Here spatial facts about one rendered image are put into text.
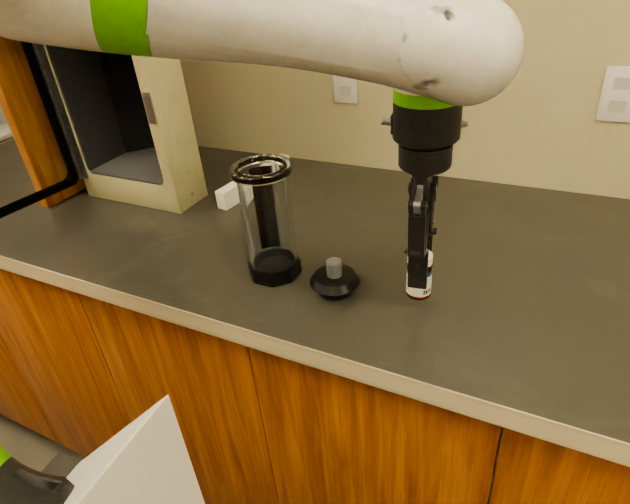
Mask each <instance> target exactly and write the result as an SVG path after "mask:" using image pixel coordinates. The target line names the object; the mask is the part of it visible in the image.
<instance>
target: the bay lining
mask: <svg viewBox="0 0 630 504"><path fill-rule="evenodd" d="M45 46H46V49H47V52H48V55H49V58H50V61H51V64H52V67H53V70H54V73H55V76H56V78H57V81H58V84H59V87H60V90H61V93H62V96H63V99H64V102H65V105H66V108H67V111H68V114H69V117H70V119H71V122H72V125H73V128H74V131H75V134H76V137H77V140H78V143H79V146H80V149H81V152H82V155H83V158H84V160H85V163H86V166H87V168H88V170H89V171H91V170H93V169H95V168H97V167H99V166H101V165H103V164H105V163H107V162H109V161H111V160H113V159H115V158H117V157H119V156H121V155H123V154H125V153H128V152H133V151H139V150H144V149H150V148H155V146H154V142H153V138H152V134H151V130H150V126H149V122H148V118H147V115H146V111H145V107H144V103H143V99H142V95H141V91H140V88H139V84H138V80H137V76H136V72H135V68H134V64H133V60H132V57H131V55H123V54H114V53H104V52H96V51H87V50H79V49H71V48H64V47H56V46H49V45H45Z"/></svg>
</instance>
